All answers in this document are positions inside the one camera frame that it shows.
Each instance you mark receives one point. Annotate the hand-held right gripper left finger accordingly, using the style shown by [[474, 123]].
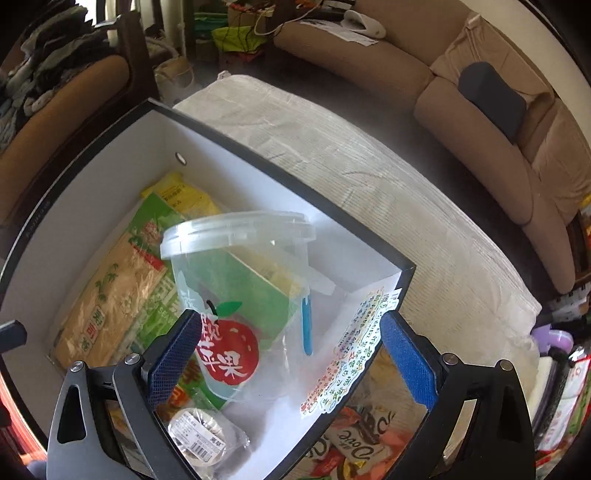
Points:
[[175, 355]]

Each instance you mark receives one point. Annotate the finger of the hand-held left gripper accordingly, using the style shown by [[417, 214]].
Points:
[[11, 337]]

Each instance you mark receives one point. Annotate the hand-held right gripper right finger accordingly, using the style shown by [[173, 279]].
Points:
[[406, 364]]

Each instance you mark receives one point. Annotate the clear tape roll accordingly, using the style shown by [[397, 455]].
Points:
[[203, 438]]

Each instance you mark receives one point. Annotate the green sushi seaweed kit packet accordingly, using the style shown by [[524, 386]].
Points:
[[115, 286]]

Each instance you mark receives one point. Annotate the clear plastic bucket apple label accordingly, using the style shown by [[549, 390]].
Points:
[[240, 286]]

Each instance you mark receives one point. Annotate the dark box white interior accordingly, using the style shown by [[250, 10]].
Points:
[[231, 175]]

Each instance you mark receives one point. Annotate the colourful printed card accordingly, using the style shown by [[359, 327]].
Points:
[[351, 350]]

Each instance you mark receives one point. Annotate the brown white chocolate packet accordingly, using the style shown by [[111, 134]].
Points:
[[360, 434]]

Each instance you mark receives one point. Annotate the purple plastic container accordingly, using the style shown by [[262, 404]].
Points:
[[554, 339]]

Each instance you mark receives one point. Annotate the yellow sachet strip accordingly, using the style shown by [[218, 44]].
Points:
[[184, 194]]

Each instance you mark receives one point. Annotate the red white snack packet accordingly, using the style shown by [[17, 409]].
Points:
[[572, 406]]

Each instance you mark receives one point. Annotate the wooden armchair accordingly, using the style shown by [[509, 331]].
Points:
[[69, 92]]

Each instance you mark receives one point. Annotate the dark blue cushion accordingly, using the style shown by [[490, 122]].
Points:
[[494, 99]]

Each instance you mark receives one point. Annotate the pile of clothes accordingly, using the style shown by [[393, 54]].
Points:
[[46, 46]]

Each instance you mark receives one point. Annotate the brown fabric sofa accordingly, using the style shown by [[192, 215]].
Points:
[[369, 69]]

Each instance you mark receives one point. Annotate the yellow green bag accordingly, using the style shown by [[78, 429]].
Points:
[[238, 39]]

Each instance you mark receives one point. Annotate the beige cushion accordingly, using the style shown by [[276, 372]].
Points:
[[485, 46]]

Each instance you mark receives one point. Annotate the white paper sheet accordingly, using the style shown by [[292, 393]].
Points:
[[332, 30]]

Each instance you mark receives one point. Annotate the white curved device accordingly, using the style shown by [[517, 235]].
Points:
[[364, 23]]

